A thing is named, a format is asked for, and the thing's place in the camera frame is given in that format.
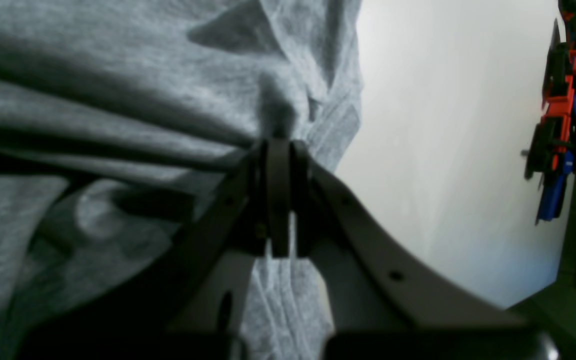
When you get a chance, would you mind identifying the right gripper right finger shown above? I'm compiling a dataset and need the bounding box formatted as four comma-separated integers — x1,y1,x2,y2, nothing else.
290,141,559,360

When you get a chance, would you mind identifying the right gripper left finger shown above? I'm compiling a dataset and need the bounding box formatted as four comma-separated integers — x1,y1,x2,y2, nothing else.
18,140,289,360

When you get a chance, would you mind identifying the grey T-shirt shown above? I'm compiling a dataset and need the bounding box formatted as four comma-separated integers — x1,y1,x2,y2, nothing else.
0,0,362,360

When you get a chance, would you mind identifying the blue bar clamp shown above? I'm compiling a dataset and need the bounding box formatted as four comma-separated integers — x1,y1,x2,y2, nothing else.
534,95,576,222

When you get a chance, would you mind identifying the black orange bar clamp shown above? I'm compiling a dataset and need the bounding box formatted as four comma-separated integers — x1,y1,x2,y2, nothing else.
524,0,576,185

